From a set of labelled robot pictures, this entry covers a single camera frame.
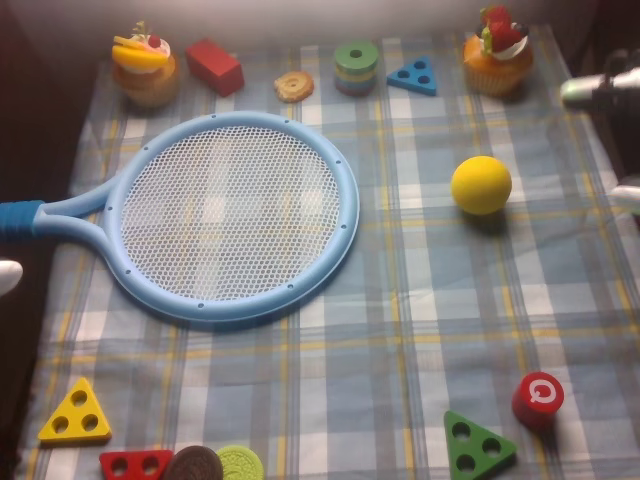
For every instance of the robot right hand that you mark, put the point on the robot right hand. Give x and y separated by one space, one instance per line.
580 90

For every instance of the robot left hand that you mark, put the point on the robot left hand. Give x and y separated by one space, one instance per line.
9 276

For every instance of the yellow foam ball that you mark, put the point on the yellow foam ball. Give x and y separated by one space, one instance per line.
481 185

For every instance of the light blue toy racket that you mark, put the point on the light blue toy racket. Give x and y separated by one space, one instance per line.
347 200

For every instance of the toy cupcake with strawberry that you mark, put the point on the toy cupcake with strawberry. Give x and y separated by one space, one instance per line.
497 65

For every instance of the blue triangle block with holes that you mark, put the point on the blue triangle block with holes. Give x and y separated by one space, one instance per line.
412 80

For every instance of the yellow triangle block with holes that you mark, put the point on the yellow triangle block with holes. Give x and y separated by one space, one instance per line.
75 432

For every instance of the stacked coloured wooden rings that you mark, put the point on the stacked coloured wooden rings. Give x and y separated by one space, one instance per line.
356 70

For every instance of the red trapezoid block with holes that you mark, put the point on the red trapezoid block with holes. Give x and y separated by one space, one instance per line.
134 465

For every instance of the toy cupcake with orange slice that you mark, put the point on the toy cupcake with orange slice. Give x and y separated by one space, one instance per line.
147 75

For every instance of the brown toy sandwich cookie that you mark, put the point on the brown toy sandwich cookie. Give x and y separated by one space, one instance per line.
192 465

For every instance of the tan toy biscuit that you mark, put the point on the tan toy biscuit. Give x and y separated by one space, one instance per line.
294 87

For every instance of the red rectangular wooden block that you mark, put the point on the red rectangular wooden block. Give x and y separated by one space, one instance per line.
215 67

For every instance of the green toy sandwich cookie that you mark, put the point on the green toy sandwich cookie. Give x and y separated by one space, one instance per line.
242 465

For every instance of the red cylinder block with print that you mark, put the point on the red cylinder block with print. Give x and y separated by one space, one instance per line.
537 400

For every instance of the blue plaid tablecloth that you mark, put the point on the blue plaid tablecloth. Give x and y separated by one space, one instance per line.
350 375

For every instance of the green triangle block with holes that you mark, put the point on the green triangle block with holes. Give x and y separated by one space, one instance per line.
456 442

